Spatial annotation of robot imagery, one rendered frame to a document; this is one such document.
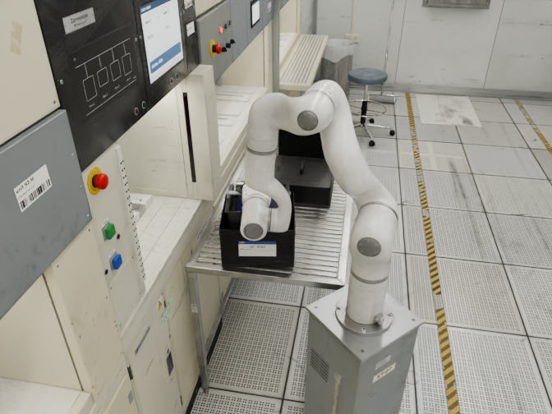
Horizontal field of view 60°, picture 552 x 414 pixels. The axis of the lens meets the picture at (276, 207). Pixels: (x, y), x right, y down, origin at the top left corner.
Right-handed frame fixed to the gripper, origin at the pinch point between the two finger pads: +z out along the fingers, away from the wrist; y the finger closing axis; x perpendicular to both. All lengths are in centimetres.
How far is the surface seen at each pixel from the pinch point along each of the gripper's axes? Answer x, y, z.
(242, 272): -29.8, -5.6, -16.1
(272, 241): -17.6, 5.4, -13.4
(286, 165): -20, 11, 50
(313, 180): -19.6, 23.0, 35.8
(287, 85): -22, 12, 175
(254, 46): 8, -9, 162
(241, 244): -18.8, -5.7, -13.4
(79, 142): 41, -37, -55
